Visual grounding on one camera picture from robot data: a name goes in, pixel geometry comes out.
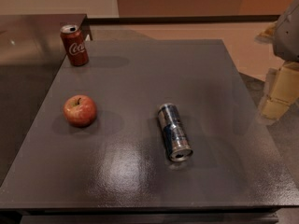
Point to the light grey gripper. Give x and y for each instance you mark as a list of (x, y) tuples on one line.
[(288, 34)]

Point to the silver blue redbull can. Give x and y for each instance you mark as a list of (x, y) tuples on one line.
[(176, 141)]

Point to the red coca-cola can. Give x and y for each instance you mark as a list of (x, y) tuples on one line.
[(74, 45)]

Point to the red apple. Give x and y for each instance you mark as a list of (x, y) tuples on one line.
[(80, 111)]

